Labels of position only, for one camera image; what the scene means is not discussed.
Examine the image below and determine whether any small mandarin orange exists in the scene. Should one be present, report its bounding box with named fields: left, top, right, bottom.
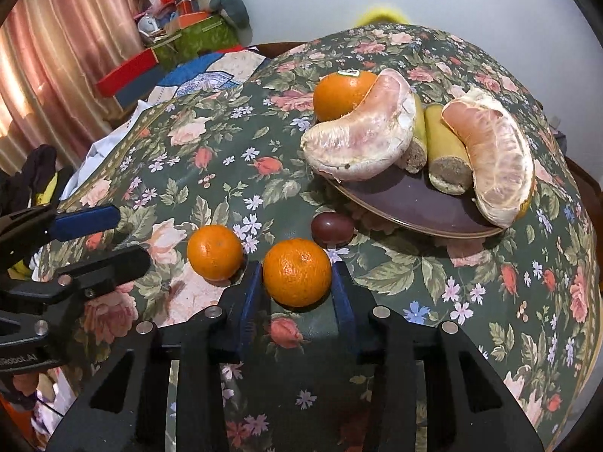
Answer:
left=262, top=238, right=332, bottom=309
left=187, top=224, right=244, bottom=282

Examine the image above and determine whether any yellow sugarcane piece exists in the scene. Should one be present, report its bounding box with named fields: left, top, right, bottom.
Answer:
left=424, top=104, right=472, bottom=196
left=396, top=95, right=428, bottom=174

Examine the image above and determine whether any wide peeled pomelo piece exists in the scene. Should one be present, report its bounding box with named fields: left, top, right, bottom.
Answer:
left=441, top=87, right=536, bottom=230

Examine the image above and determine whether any narrow peeled pomelo segment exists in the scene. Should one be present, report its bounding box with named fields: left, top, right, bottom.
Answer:
left=300, top=69, right=417, bottom=183

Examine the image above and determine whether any large orange with sticker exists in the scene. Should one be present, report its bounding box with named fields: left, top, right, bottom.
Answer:
left=313, top=69, right=377, bottom=122

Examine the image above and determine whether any white sheet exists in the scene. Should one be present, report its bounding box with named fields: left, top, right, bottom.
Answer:
left=60, top=100, right=151, bottom=201

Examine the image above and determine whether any floral green bedspread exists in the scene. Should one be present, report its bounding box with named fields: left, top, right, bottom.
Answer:
left=40, top=24, right=602, bottom=450

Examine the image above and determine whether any red flat box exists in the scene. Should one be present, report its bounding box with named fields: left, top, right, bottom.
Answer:
left=96, top=48, right=158, bottom=97

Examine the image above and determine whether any purple round plate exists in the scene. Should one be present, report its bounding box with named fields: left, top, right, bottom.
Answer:
left=329, top=165, right=503, bottom=240

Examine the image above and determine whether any pink curtain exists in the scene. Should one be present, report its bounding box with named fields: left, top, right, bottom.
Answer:
left=1, top=0, right=142, bottom=173

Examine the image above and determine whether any blue patchwork quilt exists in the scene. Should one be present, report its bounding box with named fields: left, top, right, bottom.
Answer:
left=146, top=49, right=271, bottom=105

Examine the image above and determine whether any orange box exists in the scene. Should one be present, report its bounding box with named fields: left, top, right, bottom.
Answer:
left=165, top=11, right=211, bottom=34

